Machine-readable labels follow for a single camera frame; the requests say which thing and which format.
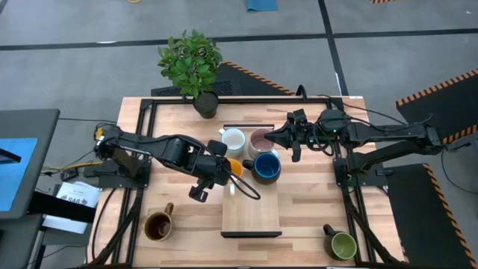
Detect wooden tray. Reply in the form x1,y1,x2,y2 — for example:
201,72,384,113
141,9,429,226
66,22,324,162
220,123,283,239

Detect yellow cable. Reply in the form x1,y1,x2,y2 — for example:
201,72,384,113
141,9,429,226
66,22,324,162
40,161,104,175

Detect white teal patterned mug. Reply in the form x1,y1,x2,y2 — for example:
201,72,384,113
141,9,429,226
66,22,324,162
218,126,247,158

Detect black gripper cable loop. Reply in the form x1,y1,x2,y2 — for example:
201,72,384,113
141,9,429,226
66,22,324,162
223,167,261,201

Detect small black device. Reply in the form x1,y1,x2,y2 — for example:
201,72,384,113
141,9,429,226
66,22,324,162
59,168,80,182

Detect yellow-orange ceramic mug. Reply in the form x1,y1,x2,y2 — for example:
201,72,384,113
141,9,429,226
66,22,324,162
228,158,245,179

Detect white printed paper sheets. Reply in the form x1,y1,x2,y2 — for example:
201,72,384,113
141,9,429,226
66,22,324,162
42,181,102,235

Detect black mat hazard-striped edge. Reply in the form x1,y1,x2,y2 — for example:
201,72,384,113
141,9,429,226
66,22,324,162
395,69,478,145
385,163,478,269
150,61,297,97

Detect black plant pot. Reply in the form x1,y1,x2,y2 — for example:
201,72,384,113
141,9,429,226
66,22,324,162
192,91,220,120

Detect green leafy plant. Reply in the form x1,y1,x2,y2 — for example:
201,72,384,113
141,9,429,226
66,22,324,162
156,28,224,100

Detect brown ceramic mug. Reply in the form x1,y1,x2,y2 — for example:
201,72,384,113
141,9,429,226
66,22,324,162
143,202,176,242

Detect grey desk with blue screen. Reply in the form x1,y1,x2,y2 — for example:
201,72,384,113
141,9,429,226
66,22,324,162
0,108,60,221

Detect pink ceramic mug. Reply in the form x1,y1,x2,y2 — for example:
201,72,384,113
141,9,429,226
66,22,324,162
248,128,279,160

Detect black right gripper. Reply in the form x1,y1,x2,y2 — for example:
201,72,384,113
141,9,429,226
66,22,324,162
264,108,319,164

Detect blue floor mat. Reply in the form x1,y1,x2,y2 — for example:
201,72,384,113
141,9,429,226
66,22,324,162
244,0,279,13

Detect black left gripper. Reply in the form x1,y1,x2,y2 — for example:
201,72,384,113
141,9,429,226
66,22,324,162
187,140,233,203

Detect dark mug green inside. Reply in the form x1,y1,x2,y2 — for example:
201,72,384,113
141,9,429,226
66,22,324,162
323,223,359,262

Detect dark mug blue inside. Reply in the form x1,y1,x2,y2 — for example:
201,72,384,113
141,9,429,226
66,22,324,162
241,152,282,186

